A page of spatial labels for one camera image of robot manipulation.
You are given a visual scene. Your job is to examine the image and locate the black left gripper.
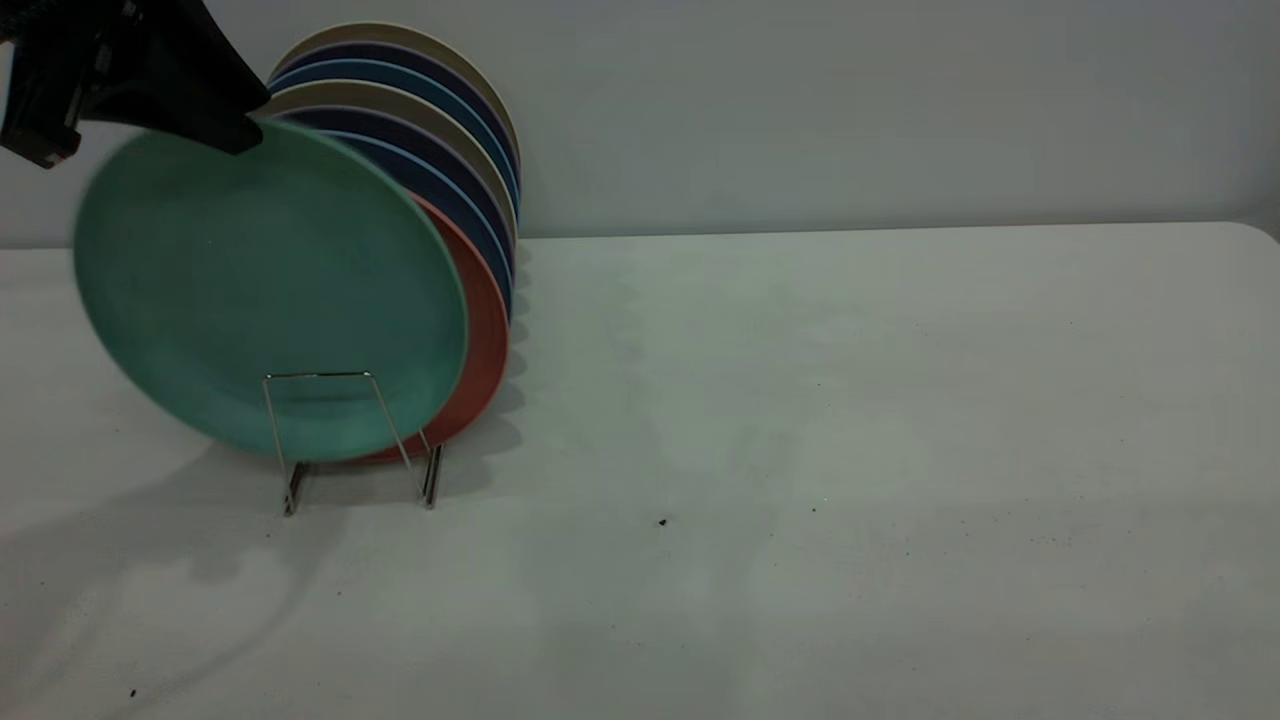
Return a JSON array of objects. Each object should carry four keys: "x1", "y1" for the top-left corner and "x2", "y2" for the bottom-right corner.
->
[{"x1": 0, "y1": 0, "x2": 271, "y2": 169}]

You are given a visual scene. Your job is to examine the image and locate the green plate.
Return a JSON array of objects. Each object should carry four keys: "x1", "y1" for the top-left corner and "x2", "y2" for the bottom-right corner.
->
[{"x1": 72, "y1": 120, "x2": 471, "y2": 463}]

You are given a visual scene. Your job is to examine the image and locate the navy plate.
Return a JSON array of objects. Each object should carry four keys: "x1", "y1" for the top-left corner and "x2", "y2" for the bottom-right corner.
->
[{"x1": 275, "y1": 104, "x2": 516, "y2": 291}]

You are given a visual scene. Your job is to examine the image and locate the blue plate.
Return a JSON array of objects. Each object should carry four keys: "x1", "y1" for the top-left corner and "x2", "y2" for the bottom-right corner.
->
[
  {"x1": 320, "y1": 128, "x2": 515, "y2": 321},
  {"x1": 268, "y1": 58, "x2": 521, "y2": 231}
]

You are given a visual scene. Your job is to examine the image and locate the cream plate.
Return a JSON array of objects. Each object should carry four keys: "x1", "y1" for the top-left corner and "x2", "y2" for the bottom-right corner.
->
[{"x1": 268, "y1": 20, "x2": 523, "y2": 201}]

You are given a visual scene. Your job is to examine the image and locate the red plate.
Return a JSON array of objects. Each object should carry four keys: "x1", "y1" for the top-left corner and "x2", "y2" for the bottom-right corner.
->
[{"x1": 370, "y1": 192, "x2": 511, "y2": 463}]

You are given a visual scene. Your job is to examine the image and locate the metal wire plate rack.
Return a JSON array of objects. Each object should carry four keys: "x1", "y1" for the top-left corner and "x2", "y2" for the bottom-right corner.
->
[{"x1": 262, "y1": 370, "x2": 443, "y2": 518}]

